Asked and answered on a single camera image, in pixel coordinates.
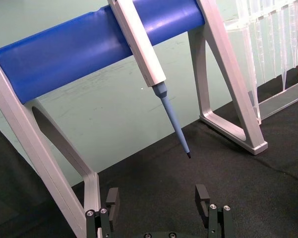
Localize clear plastic transfer pipette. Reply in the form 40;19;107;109
275;9;283;77
281;4;290;90

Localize black table cloth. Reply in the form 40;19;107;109
0;65;298;238

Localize white and blue micropipette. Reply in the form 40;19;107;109
107;0;193;159

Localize clear acrylic pipette rack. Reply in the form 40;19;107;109
224;0;298;124

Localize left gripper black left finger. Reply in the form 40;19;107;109
85;187;121;238

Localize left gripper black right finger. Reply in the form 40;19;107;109
195;184;235;238

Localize pipette stand blue bar grey legs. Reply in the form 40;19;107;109
0;0;268;238

